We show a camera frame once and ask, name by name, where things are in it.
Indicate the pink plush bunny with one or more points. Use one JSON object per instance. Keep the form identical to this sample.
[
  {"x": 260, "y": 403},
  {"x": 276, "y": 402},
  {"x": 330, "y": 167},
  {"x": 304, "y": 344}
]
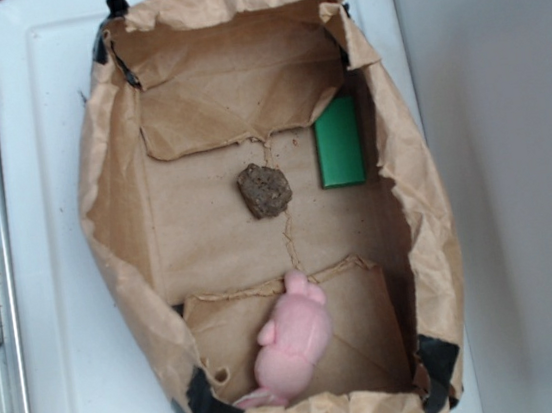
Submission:
[{"x": 292, "y": 342}]

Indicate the brown rough rock chunk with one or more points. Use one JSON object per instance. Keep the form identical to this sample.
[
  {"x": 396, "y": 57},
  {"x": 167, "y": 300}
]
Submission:
[{"x": 265, "y": 191}]

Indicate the green rectangular block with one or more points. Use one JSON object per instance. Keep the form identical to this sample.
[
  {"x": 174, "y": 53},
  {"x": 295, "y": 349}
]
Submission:
[{"x": 339, "y": 145}]

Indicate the white plastic bin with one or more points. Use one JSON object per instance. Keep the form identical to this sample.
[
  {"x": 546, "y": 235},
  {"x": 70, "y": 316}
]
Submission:
[{"x": 78, "y": 355}]

